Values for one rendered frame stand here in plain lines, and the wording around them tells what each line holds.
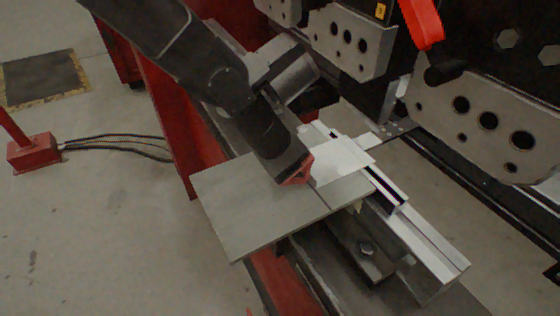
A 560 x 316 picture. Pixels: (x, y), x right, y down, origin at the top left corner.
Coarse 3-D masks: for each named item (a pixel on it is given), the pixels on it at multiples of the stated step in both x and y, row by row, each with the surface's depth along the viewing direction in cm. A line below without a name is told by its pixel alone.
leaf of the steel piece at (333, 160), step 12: (324, 144) 57; (336, 144) 57; (324, 156) 55; (336, 156) 55; (348, 156) 55; (312, 168) 53; (324, 168) 53; (336, 168) 53; (348, 168) 53; (360, 168) 53; (312, 180) 49; (324, 180) 51
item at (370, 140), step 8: (400, 96) 65; (400, 104) 64; (400, 112) 65; (400, 120) 62; (408, 120) 62; (384, 128) 60; (392, 128) 60; (400, 128) 60; (408, 128) 60; (416, 128) 61; (424, 128) 61; (360, 136) 59; (368, 136) 59; (376, 136) 59; (384, 136) 59; (392, 136) 59; (400, 136) 60; (432, 136) 60; (360, 144) 57; (368, 144) 57; (376, 144) 57
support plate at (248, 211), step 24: (312, 144) 58; (216, 168) 53; (240, 168) 53; (216, 192) 50; (240, 192) 50; (264, 192) 50; (288, 192) 50; (312, 192) 50; (336, 192) 50; (360, 192) 50; (216, 216) 46; (240, 216) 46; (264, 216) 46; (288, 216) 46; (312, 216) 46; (240, 240) 44; (264, 240) 44
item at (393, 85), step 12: (348, 84) 48; (360, 84) 46; (372, 84) 43; (384, 84) 41; (396, 84) 41; (348, 96) 49; (360, 96) 47; (372, 96) 44; (384, 96) 42; (348, 108) 52; (360, 108) 48; (372, 108) 45; (384, 108) 44; (372, 120) 46; (384, 120) 46
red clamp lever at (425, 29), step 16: (400, 0) 27; (416, 0) 26; (416, 16) 26; (432, 16) 26; (416, 32) 26; (432, 32) 26; (432, 48) 26; (432, 64) 27; (448, 64) 26; (464, 64) 27; (432, 80) 26; (448, 80) 26
